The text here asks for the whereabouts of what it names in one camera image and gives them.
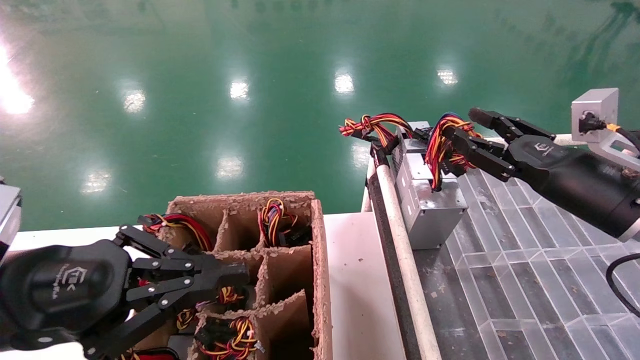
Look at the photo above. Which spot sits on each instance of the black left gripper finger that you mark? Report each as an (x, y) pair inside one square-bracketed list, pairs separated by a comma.
[(165, 292), (225, 272)]

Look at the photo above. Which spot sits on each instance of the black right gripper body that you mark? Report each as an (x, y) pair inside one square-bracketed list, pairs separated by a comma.
[(580, 185)]

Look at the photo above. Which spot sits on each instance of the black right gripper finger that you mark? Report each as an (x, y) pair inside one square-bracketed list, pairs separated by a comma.
[(487, 155), (510, 127)]

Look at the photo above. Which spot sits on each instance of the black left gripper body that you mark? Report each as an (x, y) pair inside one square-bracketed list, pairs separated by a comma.
[(60, 290)]

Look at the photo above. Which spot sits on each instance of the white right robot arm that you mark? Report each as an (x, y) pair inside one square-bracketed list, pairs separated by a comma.
[(634, 232)]

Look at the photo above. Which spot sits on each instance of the brown cardboard divider box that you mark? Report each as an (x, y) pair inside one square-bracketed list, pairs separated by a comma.
[(290, 270)]

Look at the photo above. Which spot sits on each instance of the black pipe connector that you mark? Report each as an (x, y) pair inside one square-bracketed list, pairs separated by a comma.
[(378, 155)]

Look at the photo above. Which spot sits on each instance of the clear acrylic divider tray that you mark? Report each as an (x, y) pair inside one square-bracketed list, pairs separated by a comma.
[(525, 280)]

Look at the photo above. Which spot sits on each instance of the grey rack base board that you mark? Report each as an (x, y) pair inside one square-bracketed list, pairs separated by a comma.
[(445, 300)]

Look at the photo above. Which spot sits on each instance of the black rack edge strip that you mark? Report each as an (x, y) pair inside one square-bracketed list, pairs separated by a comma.
[(396, 280)]

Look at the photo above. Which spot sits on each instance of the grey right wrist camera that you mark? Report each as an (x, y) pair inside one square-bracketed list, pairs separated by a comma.
[(602, 100)]

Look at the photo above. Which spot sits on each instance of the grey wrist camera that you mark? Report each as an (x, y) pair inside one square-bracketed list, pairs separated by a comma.
[(602, 100), (9, 215)]

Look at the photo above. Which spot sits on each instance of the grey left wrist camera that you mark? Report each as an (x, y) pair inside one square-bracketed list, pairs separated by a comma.
[(9, 215)]

